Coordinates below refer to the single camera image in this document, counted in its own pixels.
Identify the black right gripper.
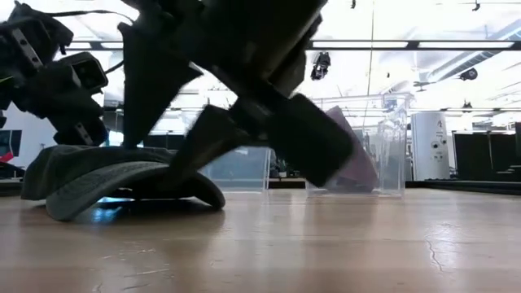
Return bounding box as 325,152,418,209
117,0,355,191

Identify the dark baseball cap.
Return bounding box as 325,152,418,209
20,145,226,222

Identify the maroon hat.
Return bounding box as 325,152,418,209
325,105,379,193

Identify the clear plastic bin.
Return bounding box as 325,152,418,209
185,109,273,193
307,92,411,199

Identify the white cylindrical machine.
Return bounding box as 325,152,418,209
409,112,451,181

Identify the black office partition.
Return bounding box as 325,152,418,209
452,121,521,182

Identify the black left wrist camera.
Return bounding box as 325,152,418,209
56,51,109,96

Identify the wall screen with red stripe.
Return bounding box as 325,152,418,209
0,129,24,164

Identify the black hanging overhead camera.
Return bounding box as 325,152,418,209
310,51,332,81

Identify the black metal rig frame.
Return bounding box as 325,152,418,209
0,178,521,196

